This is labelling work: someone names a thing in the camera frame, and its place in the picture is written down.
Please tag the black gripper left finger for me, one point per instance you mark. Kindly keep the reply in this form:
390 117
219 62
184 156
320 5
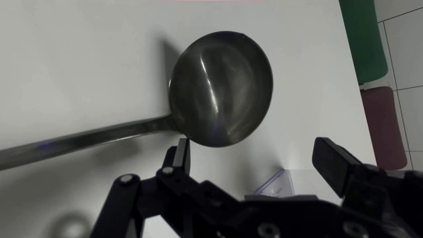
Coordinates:
178 161

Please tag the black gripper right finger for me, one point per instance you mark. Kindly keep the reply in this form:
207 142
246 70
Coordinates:
340 169

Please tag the steel ladle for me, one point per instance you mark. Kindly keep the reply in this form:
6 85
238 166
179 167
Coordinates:
219 92

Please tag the maroon chair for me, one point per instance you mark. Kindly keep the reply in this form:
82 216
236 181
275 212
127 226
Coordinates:
384 126

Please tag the green chair left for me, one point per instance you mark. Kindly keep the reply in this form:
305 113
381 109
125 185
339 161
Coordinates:
365 42

